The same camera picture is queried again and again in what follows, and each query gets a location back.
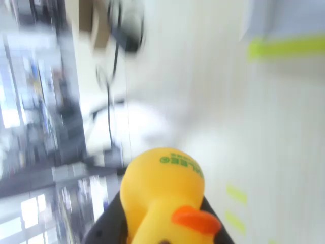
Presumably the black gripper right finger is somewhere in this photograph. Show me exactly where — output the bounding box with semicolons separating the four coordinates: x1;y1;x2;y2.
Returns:
200;197;236;244

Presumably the thin black cable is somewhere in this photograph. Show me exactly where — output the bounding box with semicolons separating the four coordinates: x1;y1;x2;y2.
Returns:
95;43;120;153

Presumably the black desk device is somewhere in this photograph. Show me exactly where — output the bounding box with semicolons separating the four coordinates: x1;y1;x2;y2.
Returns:
108;0;147;55

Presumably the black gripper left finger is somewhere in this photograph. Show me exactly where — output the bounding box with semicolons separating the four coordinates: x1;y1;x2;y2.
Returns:
85;190;130;244

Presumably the yellow rubber duck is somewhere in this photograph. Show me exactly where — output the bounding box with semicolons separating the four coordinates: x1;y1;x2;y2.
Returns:
119;147;222;244

